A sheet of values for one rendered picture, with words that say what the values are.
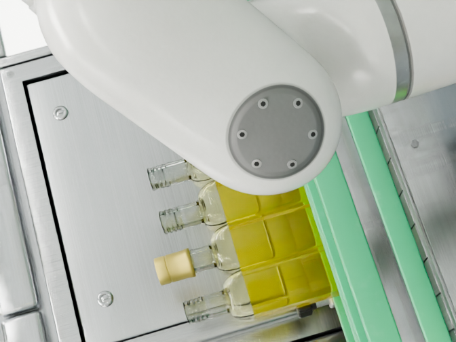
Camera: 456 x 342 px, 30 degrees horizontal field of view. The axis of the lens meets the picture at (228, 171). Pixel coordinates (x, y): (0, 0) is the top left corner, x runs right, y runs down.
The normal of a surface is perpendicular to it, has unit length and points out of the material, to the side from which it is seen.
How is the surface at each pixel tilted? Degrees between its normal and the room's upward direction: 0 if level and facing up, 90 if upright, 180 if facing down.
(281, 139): 93
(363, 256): 90
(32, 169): 90
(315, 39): 59
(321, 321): 90
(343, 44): 54
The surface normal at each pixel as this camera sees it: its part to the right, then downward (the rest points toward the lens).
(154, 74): 0.12, 0.43
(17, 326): -0.04, -0.31
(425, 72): 0.29, 0.70
